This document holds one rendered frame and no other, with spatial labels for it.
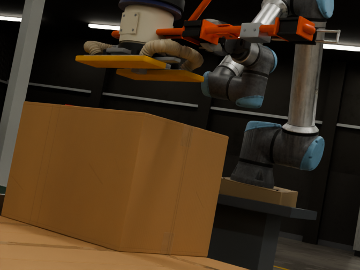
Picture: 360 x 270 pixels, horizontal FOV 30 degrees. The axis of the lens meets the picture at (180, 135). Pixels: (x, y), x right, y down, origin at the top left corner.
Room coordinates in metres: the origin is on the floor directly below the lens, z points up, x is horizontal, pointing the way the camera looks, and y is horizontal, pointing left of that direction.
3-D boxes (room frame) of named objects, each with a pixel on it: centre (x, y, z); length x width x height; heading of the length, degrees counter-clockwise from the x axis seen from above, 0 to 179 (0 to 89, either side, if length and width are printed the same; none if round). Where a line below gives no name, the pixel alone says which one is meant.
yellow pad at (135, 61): (2.19, 0.24, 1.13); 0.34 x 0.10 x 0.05; 47
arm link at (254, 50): (2.25, -0.16, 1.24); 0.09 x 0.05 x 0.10; 47
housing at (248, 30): (1.94, -0.16, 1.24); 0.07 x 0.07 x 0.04; 47
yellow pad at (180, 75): (2.33, 0.11, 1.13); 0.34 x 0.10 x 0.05; 47
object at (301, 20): (1.84, -0.26, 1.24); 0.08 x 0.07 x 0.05; 47
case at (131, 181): (2.26, 0.20, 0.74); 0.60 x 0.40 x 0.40; 48
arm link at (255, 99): (2.32, -0.21, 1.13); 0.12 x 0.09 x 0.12; 59
